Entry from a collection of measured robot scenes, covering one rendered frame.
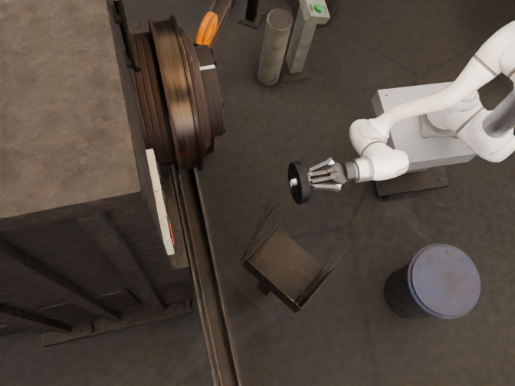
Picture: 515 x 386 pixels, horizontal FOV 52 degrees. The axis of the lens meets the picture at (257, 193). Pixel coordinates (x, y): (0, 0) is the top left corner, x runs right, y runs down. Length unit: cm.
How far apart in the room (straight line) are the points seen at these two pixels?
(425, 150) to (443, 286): 61
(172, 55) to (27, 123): 62
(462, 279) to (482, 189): 81
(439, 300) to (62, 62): 182
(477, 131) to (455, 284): 65
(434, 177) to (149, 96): 189
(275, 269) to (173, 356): 78
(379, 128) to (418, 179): 96
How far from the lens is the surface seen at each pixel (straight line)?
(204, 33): 222
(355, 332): 268
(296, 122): 291
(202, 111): 151
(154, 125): 148
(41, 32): 104
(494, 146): 237
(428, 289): 236
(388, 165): 194
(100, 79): 97
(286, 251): 204
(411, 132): 252
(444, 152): 254
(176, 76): 145
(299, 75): 305
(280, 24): 257
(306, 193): 183
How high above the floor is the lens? 258
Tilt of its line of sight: 71 degrees down
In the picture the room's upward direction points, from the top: 16 degrees clockwise
